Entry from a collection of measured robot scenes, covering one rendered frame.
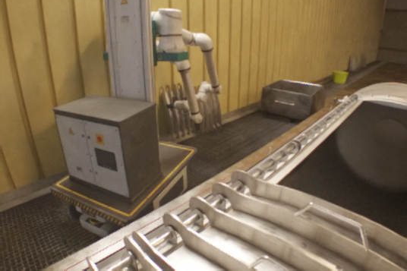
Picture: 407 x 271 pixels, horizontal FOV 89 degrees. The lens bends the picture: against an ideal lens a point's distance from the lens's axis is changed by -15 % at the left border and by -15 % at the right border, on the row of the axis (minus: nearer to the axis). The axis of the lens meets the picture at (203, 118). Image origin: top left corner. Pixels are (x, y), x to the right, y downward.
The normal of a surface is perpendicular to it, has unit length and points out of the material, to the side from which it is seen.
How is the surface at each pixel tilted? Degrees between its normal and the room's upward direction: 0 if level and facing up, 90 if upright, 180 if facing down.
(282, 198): 90
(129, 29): 90
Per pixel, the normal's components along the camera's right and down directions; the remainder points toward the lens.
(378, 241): -0.71, 0.25
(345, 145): -0.40, 0.14
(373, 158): -0.62, 0.00
